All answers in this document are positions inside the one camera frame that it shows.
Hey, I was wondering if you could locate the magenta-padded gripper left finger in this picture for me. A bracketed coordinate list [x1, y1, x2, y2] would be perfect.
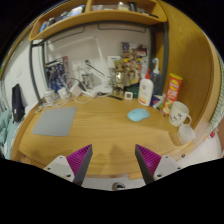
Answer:
[43, 143, 94, 187]

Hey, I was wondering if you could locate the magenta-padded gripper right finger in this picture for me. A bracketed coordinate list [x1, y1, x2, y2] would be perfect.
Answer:
[134, 143, 183, 185]

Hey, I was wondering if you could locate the light blue computer mouse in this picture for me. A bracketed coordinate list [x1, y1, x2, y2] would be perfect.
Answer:
[126, 108, 151, 123]

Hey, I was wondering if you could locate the grey mouse pad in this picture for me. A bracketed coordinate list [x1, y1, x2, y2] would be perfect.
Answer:
[32, 106, 78, 138]

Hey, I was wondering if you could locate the clear plastic container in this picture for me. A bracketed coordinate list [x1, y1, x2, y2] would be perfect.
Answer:
[176, 123, 197, 145]

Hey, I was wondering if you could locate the white mug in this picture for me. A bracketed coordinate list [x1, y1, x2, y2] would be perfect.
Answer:
[168, 101, 193, 128]

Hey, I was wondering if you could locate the small blue white box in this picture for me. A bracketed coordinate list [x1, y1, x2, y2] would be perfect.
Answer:
[149, 94, 166, 109]

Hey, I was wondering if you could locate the teal cloth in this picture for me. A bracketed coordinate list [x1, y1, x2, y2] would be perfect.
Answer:
[0, 109, 16, 158]

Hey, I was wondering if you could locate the clear domed container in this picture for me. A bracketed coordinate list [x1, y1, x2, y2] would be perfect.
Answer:
[43, 89, 56, 104]

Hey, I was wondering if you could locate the red chips can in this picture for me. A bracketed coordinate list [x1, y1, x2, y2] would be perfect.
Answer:
[161, 72, 184, 116]

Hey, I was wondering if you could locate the small white charger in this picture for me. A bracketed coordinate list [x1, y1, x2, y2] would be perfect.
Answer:
[56, 87, 69, 100]

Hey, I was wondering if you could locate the black bag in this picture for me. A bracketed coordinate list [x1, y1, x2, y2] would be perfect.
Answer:
[11, 83, 26, 123]

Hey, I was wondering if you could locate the white red-capped pump bottle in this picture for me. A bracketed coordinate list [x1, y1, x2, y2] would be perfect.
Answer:
[137, 68, 155, 107]

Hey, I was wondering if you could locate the white multi-port charger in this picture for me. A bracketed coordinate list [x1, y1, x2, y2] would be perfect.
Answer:
[68, 81, 84, 98]

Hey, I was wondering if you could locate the small white square clock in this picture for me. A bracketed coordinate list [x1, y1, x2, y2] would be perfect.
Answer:
[123, 90, 134, 101]

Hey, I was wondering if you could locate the green round tin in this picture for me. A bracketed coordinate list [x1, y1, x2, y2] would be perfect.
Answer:
[129, 83, 141, 99]

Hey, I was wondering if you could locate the black ruler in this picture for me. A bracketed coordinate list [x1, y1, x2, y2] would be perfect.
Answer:
[107, 94, 124, 101]

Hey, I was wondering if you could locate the blue spray bottle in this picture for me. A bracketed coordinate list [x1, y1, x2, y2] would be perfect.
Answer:
[150, 57, 163, 96]

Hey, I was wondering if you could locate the white desk lamp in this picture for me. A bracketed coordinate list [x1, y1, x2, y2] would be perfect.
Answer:
[46, 34, 114, 95]

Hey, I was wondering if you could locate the robot model kit box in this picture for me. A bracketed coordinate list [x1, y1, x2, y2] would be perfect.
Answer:
[44, 55, 70, 93]

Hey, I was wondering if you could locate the colourful poster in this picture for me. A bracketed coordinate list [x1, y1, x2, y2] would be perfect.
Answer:
[121, 41, 149, 86]

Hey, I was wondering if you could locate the wooden shelf unit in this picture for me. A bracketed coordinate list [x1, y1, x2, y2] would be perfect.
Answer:
[28, 0, 168, 43]

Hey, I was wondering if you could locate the dark grey metal frame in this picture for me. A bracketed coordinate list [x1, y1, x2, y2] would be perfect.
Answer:
[29, 20, 170, 106]

